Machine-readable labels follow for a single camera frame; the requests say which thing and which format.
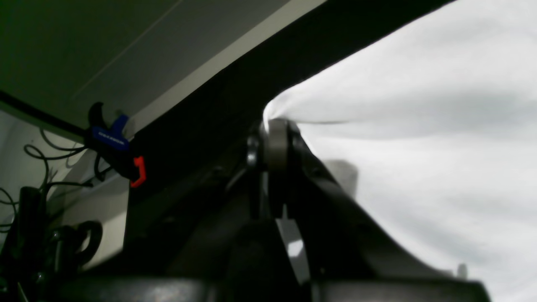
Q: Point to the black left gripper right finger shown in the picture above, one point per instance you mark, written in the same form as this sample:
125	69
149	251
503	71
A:
344	248

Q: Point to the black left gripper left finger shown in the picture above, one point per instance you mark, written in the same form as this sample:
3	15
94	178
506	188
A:
208	249

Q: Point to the white printed t-shirt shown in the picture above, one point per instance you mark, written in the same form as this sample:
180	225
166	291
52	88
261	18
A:
433	131

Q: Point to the orange black clamp far left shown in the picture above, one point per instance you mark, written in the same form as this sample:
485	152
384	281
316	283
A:
109	144

